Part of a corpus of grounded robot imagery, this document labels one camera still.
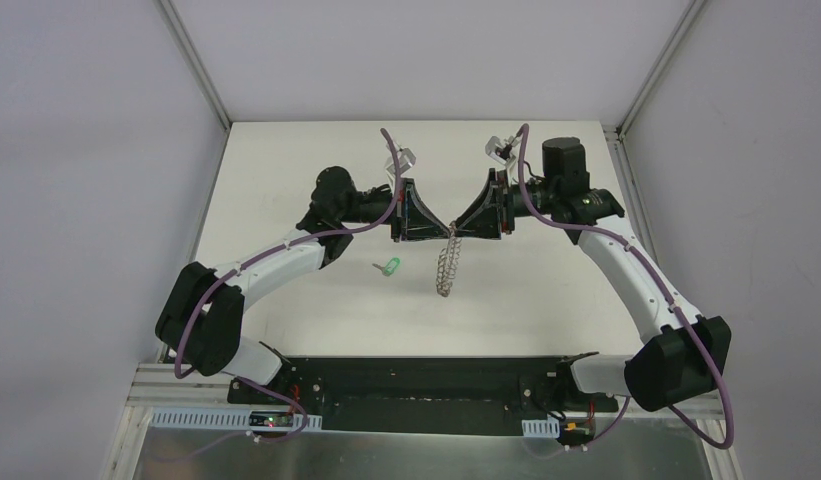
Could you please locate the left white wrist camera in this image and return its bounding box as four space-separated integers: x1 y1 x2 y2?
385 146 417 178

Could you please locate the left controller board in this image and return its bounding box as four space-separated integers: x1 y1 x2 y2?
248 411 296 432

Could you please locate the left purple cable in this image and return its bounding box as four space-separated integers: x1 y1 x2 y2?
174 128 405 444

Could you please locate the purple cable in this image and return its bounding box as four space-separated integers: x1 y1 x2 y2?
174 128 405 444
513 123 736 452

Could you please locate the metal disc with key rings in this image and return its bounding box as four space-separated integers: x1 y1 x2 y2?
435 221 462 298

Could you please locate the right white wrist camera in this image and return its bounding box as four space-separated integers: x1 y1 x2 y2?
484 135 521 166

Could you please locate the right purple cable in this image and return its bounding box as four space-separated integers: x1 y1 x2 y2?
513 123 736 452

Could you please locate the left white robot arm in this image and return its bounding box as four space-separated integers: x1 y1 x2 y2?
155 166 449 405

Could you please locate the green plastic key tag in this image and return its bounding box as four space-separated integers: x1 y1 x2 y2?
382 257 401 276

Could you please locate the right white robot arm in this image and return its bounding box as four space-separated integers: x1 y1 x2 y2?
455 136 732 412

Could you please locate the silver key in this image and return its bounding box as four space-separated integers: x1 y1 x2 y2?
372 263 393 276

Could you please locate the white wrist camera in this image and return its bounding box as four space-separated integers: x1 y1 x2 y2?
484 135 521 166
385 146 417 178

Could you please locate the aluminium frame rail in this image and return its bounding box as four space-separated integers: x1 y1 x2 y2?
154 0 233 132

